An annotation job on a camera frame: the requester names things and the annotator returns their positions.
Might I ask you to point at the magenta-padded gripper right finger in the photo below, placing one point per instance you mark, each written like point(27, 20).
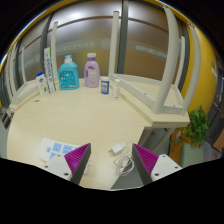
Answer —
point(146, 160)

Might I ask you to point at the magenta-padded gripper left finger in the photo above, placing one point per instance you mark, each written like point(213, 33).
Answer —
point(77, 159)

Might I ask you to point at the white charger block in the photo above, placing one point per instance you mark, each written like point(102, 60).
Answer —
point(117, 148)

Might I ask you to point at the white metal desk legs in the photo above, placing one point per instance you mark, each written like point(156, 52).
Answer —
point(156, 140)

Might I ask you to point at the potted green plant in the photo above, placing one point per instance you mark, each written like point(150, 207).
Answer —
point(198, 128)

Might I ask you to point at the small slim white bottle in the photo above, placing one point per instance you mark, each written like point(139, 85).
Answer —
point(116, 90)

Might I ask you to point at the small blue-labelled jar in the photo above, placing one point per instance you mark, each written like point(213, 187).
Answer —
point(105, 86)

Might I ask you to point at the white bottle with blue cap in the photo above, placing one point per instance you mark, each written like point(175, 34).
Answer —
point(42, 86)

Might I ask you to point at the group of chairs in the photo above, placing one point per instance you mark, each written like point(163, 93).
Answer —
point(6, 120)

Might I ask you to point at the blue detergent bottle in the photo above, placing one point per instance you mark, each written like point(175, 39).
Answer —
point(69, 76)

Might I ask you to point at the purple detergent bottle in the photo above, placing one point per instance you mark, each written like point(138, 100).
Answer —
point(92, 73)

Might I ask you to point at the tall white toothpaste box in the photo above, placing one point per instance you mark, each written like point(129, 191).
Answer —
point(50, 71)

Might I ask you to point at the upturned white-legged table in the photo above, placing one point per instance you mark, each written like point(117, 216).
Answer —
point(170, 60)
point(54, 43)

